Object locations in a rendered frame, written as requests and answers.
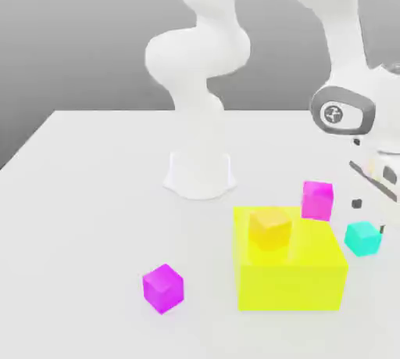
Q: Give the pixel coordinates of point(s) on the small magenta cube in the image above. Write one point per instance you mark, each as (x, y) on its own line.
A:
(163, 288)
(317, 201)

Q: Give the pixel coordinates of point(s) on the large yellow box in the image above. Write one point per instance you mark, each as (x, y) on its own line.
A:
(290, 284)

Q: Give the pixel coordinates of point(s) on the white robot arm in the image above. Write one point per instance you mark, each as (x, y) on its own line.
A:
(200, 52)

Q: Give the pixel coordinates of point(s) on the small cyan cube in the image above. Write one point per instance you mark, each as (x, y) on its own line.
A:
(363, 238)

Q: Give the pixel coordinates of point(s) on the small orange cube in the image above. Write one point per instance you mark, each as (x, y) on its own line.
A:
(270, 230)

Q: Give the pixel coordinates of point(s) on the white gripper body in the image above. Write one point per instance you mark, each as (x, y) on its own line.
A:
(372, 181)

